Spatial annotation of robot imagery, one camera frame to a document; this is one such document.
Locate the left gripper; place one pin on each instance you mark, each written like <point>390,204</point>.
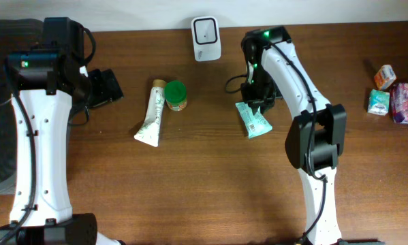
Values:
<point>108,86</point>

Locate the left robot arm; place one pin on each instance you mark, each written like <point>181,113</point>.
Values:
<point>50,84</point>

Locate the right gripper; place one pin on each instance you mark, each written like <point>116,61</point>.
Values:
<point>254,101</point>

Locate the teal wet wipes pack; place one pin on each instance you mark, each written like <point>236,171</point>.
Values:
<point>255,124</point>

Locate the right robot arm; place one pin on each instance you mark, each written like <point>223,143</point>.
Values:
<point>315,140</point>

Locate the white floral tube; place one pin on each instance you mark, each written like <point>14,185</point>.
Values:
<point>150,129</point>

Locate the green lid jar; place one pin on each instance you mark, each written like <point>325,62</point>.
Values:
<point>176,95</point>

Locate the orange small tissue pack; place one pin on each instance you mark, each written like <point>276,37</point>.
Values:
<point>384,77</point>

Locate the red purple tissue pack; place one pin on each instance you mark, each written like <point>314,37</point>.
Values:
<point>399,103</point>

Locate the grey plastic mesh basket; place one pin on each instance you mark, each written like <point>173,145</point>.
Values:
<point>15,35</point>

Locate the white barcode scanner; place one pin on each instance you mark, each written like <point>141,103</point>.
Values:
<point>206,38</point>

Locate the small teal gum box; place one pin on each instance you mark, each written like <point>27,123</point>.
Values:
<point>378,103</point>

